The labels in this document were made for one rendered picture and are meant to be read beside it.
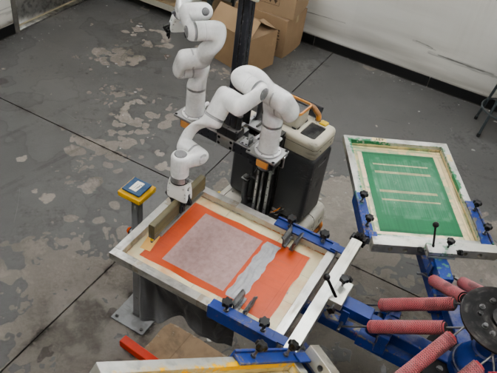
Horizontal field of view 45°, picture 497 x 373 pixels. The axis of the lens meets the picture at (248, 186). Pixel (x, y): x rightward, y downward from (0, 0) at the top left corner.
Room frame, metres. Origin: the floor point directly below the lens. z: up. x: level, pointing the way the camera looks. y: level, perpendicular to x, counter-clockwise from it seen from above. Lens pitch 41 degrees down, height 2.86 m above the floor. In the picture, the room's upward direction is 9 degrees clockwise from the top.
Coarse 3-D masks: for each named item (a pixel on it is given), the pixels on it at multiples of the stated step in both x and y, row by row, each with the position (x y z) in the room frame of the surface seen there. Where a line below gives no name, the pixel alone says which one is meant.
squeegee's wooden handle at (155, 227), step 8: (200, 176) 2.02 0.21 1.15; (192, 184) 1.96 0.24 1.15; (200, 184) 1.99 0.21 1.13; (192, 192) 1.93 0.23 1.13; (176, 200) 1.85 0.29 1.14; (168, 208) 1.79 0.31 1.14; (176, 208) 1.82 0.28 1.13; (160, 216) 1.74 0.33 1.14; (168, 216) 1.76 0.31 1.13; (152, 224) 1.69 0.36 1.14; (160, 224) 1.72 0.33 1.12; (152, 232) 1.68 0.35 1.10
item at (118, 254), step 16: (208, 192) 2.09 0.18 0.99; (160, 208) 1.94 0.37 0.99; (240, 208) 2.02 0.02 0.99; (144, 224) 1.83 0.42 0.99; (272, 224) 1.95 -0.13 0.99; (128, 240) 1.73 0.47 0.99; (304, 240) 1.88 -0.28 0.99; (112, 256) 1.63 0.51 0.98; (128, 256) 1.64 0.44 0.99; (144, 272) 1.57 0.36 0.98; (160, 272) 1.58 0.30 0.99; (320, 272) 1.71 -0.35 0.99; (176, 288) 1.51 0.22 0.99; (304, 288) 1.61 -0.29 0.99; (304, 304) 1.54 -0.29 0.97; (288, 320) 1.44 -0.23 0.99
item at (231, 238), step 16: (192, 208) 2.01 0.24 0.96; (176, 224) 1.89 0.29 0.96; (192, 224) 1.91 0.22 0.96; (208, 224) 1.92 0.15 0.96; (224, 224) 1.94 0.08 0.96; (240, 224) 1.95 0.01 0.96; (208, 240) 1.83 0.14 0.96; (224, 240) 1.84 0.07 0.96; (240, 240) 1.86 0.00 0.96; (256, 240) 1.87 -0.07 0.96; (272, 240) 1.89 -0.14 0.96; (240, 256) 1.76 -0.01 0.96; (288, 256) 1.80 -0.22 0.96; (304, 256) 1.82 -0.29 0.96; (272, 272) 1.70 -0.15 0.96; (288, 272) 1.71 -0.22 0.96
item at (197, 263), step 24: (168, 240) 1.79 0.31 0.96; (192, 240) 1.81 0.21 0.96; (168, 264) 1.66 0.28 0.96; (192, 264) 1.68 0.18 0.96; (216, 264) 1.69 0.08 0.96; (240, 264) 1.72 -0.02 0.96; (216, 288) 1.57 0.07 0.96; (264, 288) 1.61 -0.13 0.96; (288, 288) 1.63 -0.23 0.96; (264, 312) 1.48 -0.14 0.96
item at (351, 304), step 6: (348, 300) 1.54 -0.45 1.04; (354, 300) 1.54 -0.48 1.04; (342, 306) 1.51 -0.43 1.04; (348, 306) 1.51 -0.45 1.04; (354, 306) 1.51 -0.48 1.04; (360, 306) 1.51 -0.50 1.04; (366, 306) 1.52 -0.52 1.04; (354, 312) 1.49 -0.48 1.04; (360, 312) 1.49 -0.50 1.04; (366, 312) 1.49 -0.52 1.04; (372, 312) 1.49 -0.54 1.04; (354, 318) 1.48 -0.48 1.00; (360, 318) 1.47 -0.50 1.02; (366, 318) 1.47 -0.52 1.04; (366, 324) 1.46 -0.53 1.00
